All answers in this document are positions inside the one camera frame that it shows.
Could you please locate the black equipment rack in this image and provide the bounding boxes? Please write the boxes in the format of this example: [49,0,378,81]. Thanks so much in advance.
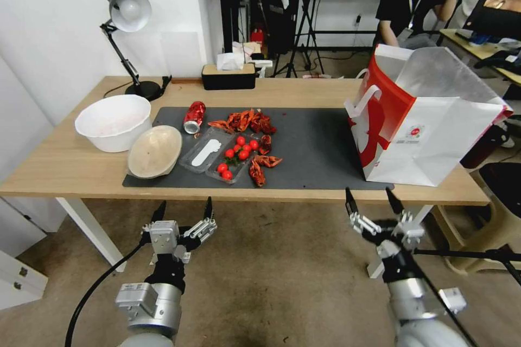
[217,0,295,60]

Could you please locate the wooden side desk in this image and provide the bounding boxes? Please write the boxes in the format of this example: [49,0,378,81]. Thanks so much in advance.
[439,28,521,88]

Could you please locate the wooden table with white legs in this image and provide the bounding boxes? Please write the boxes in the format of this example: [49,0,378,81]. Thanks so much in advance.
[0,75,492,279]

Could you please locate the white tissue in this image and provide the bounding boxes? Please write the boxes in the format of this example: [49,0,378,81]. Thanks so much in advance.
[216,52,245,72]

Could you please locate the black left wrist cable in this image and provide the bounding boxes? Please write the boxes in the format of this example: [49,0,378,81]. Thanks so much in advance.
[65,236,156,347]

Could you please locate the black desk lamp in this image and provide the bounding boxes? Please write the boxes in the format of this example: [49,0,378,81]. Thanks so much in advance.
[100,0,173,102]

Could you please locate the crushed red drink can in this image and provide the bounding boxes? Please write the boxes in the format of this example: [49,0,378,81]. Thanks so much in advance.
[182,100,207,135]

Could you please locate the red white delivery bag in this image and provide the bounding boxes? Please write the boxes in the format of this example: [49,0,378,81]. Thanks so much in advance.
[344,43,515,189]

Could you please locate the person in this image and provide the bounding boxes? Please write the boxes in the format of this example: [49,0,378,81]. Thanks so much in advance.
[373,0,474,52]

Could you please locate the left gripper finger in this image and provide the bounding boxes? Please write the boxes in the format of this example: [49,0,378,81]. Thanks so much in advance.
[141,200,168,236]
[183,196,219,250]

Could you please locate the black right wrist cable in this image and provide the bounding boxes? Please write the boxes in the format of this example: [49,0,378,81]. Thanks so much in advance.
[406,246,521,347]

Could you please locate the white cabinet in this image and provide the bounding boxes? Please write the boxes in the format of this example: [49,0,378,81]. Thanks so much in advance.
[0,195,49,311]

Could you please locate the beige plastic stool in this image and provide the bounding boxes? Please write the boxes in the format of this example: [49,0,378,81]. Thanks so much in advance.
[434,162,521,275]

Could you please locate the white plastic bowl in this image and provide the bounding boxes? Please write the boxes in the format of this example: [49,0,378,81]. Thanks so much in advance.
[74,94,152,153]

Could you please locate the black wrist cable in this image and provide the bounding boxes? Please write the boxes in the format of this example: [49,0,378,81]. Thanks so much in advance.
[406,246,521,347]
[65,236,156,347]

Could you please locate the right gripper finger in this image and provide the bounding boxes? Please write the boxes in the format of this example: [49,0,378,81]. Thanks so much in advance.
[345,187,380,237]
[385,188,425,250]

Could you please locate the clear disposable takeout box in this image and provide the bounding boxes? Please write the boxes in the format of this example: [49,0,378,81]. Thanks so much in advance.
[179,126,256,185]

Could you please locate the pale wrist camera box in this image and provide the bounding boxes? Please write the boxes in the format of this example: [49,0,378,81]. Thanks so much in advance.
[149,220,180,257]
[376,239,398,261]

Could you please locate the dark grey table mat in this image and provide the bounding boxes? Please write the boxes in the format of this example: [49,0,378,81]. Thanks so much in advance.
[123,106,395,190]

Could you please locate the black tripod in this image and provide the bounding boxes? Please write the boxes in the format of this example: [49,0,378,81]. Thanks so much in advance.
[270,0,327,79]

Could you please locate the beige translucent bowl lid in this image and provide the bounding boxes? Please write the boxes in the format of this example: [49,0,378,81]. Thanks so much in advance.
[127,125,183,180]

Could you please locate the black tissue box wooden lid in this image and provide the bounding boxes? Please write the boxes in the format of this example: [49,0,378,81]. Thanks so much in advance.
[201,63,257,91]

